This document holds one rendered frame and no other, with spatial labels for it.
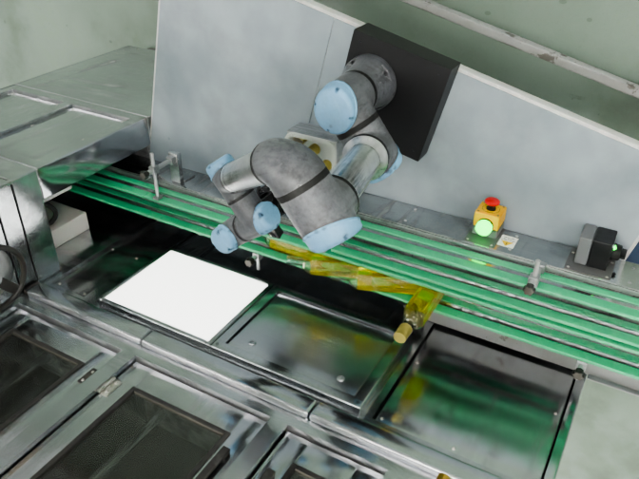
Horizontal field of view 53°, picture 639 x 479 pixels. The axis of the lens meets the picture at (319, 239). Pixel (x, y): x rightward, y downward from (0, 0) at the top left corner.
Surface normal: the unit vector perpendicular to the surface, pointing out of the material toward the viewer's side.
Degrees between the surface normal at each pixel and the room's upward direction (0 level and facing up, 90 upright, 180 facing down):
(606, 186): 0
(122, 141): 90
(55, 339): 90
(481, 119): 0
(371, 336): 90
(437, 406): 91
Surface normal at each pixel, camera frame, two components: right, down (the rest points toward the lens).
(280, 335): 0.01, -0.84
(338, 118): -0.53, 0.38
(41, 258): 0.87, 0.27
